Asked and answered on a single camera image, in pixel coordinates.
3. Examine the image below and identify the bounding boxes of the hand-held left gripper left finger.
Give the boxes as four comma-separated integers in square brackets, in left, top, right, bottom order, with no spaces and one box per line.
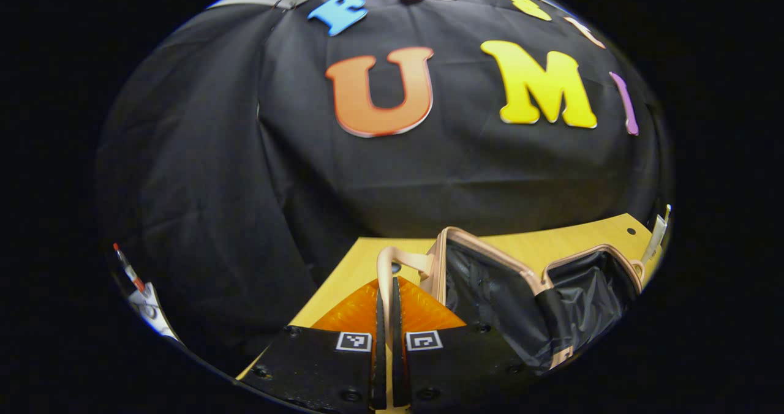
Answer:
[236,277,388,413]

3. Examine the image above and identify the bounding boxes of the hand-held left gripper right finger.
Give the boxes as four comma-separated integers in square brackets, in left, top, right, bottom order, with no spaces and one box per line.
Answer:
[391,276,543,413]

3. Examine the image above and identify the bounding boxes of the white and red clutter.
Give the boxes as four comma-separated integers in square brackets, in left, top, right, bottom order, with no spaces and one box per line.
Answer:
[112,243,181,342]

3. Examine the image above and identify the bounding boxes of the white squeeze tube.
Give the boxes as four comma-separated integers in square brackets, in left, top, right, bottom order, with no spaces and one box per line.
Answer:
[648,204,673,269]

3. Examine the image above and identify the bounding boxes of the black backdrop cloth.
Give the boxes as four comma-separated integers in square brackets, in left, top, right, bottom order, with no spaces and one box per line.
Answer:
[95,0,668,378]

